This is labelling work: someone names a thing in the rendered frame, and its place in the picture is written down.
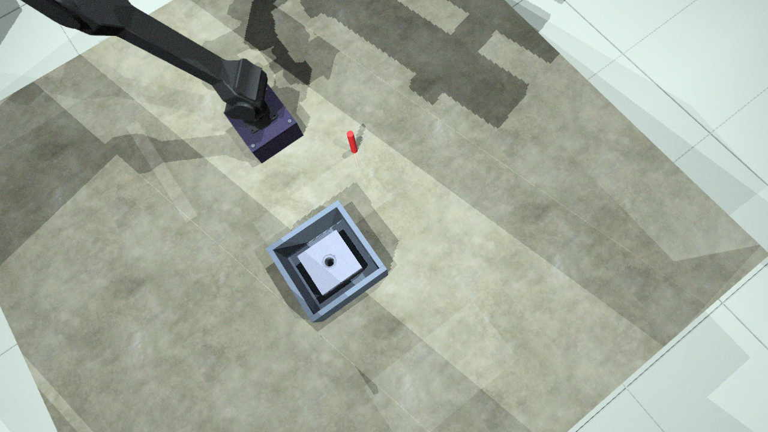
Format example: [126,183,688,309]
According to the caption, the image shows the red peg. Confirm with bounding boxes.
[347,131,358,153]

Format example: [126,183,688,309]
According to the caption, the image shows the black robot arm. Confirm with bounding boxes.
[21,0,278,134]

